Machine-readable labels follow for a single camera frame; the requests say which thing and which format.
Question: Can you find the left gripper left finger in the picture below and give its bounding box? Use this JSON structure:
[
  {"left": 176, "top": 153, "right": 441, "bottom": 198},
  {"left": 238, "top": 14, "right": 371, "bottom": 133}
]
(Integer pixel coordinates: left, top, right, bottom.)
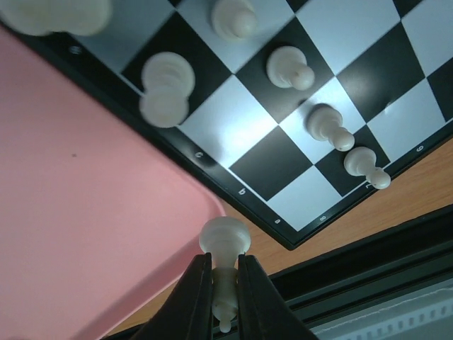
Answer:
[{"left": 132, "top": 253, "right": 213, "bottom": 340}]

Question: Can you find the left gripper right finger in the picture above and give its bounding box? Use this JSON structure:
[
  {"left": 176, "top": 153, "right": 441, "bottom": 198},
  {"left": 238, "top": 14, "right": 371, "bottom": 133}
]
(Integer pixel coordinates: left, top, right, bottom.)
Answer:
[{"left": 237, "top": 254, "right": 318, "bottom": 340}]

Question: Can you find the white bishop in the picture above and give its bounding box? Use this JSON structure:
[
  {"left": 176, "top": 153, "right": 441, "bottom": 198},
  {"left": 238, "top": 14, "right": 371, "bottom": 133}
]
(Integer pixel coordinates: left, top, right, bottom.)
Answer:
[{"left": 199, "top": 216, "right": 251, "bottom": 333}]

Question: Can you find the white pawn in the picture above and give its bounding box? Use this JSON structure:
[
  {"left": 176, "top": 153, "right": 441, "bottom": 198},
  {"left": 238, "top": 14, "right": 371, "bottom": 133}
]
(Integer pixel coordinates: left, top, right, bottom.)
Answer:
[
  {"left": 343, "top": 147, "right": 391, "bottom": 190},
  {"left": 211, "top": 0, "right": 258, "bottom": 40},
  {"left": 306, "top": 106, "right": 355, "bottom": 152},
  {"left": 266, "top": 46, "right": 315, "bottom": 91}
]

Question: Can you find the white king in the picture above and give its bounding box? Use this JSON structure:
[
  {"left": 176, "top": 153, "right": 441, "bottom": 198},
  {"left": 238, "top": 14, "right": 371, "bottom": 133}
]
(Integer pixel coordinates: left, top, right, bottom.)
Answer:
[{"left": 139, "top": 52, "right": 195, "bottom": 128}]

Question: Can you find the white queen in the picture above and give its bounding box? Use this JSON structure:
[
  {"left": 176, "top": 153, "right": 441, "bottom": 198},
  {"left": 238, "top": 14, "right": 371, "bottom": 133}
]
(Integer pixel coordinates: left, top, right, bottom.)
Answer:
[{"left": 1, "top": 1, "right": 113, "bottom": 36}]

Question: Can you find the pink plastic tray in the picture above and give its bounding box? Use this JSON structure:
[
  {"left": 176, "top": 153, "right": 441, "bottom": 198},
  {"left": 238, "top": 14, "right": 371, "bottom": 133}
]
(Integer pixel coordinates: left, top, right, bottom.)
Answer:
[{"left": 1, "top": 31, "right": 224, "bottom": 339}]

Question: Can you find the black white chessboard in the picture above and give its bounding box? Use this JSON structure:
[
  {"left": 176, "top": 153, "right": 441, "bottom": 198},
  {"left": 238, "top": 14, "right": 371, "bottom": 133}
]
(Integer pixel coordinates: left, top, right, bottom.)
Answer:
[{"left": 1, "top": 1, "right": 452, "bottom": 249}]

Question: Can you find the light blue slotted cable duct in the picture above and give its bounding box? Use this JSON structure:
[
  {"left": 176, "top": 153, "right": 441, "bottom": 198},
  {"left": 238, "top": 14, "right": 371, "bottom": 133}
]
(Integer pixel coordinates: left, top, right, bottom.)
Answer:
[{"left": 312, "top": 286, "right": 452, "bottom": 339}]

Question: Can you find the black aluminium base frame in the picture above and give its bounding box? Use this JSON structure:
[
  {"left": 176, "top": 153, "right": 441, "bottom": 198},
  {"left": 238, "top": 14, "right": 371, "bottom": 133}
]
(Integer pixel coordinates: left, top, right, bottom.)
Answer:
[{"left": 117, "top": 206, "right": 452, "bottom": 339}]

